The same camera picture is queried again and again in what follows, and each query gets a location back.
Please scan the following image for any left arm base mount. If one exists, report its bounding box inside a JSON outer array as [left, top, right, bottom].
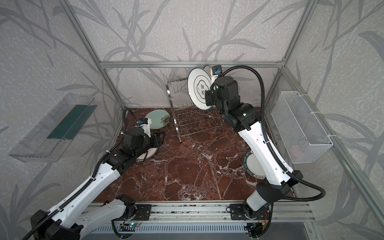
[[115, 204, 152, 221]]

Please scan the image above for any white plate green emblem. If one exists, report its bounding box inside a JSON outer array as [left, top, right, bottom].
[[187, 68, 212, 110]]

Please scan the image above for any large orange sun plate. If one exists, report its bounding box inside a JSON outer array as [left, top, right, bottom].
[[203, 65, 218, 85]]

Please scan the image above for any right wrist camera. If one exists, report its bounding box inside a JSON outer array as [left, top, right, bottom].
[[211, 65, 223, 79]]

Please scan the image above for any small orange sun plate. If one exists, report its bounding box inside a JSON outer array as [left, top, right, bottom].
[[136, 148, 158, 165]]

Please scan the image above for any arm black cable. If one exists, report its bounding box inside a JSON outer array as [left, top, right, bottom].
[[20, 107, 139, 240], [220, 65, 327, 202]]

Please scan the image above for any light green flower plate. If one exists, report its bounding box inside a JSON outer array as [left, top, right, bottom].
[[145, 110, 171, 130]]

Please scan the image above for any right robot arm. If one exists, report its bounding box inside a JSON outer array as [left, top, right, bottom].
[[205, 76, 303, 217]]

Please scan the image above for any white plate green rim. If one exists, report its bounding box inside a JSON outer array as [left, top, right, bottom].
[[243, 150, 266, 180]]

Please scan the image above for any white wire mesh basket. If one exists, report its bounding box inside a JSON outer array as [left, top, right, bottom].
[[271, 91, 333, 164]]

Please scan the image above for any stainless steel dish rack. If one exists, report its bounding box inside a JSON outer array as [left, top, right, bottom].
[[164, 77, 224, 143]]

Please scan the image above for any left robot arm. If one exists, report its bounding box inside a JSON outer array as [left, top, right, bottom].
[[24, 127, 165, 240]]

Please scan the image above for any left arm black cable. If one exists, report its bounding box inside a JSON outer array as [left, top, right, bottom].
[[20, 107, 139, 240]]

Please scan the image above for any clear plastic tray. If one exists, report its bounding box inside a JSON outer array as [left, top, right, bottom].
[[9, 94, 97, 163]]

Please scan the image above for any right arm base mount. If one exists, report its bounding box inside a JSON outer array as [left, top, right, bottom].
[[226, 204, 271, 222]]

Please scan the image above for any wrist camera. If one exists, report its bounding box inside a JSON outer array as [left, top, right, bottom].
[[211, 65, 223, 79], [138, 118, 152, 137]]

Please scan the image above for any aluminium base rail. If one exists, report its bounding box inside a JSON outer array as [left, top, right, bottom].
[[61, 200, 316, 224]]

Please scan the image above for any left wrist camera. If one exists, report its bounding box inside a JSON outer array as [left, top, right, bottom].
[[138, 118, 152, 137]]

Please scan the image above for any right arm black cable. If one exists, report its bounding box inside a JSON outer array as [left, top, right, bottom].
[[220, 65, 327, 202]]

